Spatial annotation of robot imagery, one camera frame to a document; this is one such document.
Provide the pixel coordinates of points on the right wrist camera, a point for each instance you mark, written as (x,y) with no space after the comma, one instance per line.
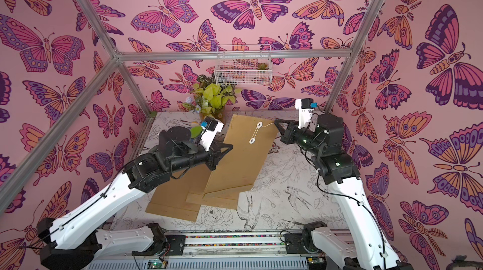
(305,108)

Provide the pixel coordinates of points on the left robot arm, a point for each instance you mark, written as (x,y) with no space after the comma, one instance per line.
(75,240)

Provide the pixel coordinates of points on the aluminium frame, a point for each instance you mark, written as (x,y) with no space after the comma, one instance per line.
(117,61)

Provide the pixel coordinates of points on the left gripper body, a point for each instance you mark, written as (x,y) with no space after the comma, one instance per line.
(210,158)

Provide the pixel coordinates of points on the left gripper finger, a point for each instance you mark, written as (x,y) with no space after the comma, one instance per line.
(221,154)
(217,147)

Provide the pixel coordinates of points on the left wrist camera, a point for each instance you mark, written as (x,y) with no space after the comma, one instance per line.
(210,127)

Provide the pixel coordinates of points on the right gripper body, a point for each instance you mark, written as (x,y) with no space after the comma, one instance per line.
(293,134)

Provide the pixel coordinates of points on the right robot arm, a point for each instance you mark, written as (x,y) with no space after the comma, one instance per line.
(371,248)

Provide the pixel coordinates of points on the green item in basket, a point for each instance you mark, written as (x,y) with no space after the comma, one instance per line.
(262,66)

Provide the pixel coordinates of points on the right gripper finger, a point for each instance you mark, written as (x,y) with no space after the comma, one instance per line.
(283,121)
(282,129)

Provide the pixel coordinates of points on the white wire basket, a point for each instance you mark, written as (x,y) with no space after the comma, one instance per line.
(236,65)

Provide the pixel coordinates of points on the kraft file bag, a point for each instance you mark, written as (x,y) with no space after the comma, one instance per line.
(170,199)
(252,139)
(226,198)

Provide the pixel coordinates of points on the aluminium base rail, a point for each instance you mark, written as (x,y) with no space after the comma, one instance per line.
(227,250)

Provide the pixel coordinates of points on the glass vase with plants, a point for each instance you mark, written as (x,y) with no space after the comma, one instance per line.
(209,99)

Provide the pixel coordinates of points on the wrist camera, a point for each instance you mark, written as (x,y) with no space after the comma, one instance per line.
(305,108)
(210,127)

